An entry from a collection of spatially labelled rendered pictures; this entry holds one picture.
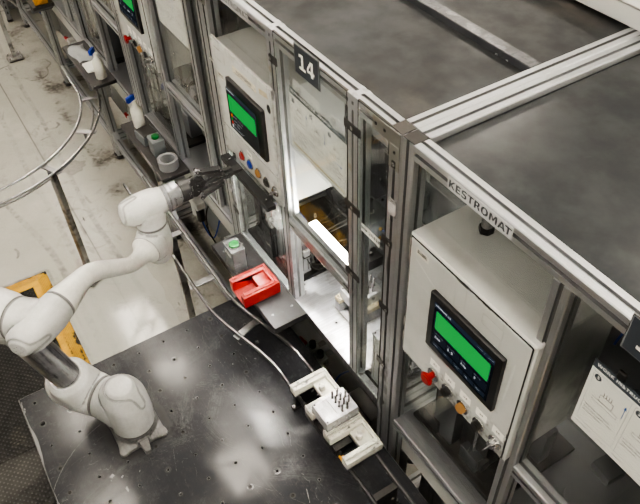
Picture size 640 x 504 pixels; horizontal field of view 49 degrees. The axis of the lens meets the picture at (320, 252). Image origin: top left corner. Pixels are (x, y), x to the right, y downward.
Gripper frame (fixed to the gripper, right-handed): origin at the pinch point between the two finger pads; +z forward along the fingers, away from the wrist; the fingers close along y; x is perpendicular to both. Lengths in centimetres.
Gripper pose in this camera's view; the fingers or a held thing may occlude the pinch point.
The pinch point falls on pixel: (231, 170)
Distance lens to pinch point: 250.9
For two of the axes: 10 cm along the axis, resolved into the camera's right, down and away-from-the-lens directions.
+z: 8.4, -4.0, 3.5
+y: -0.4, -7.0, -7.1
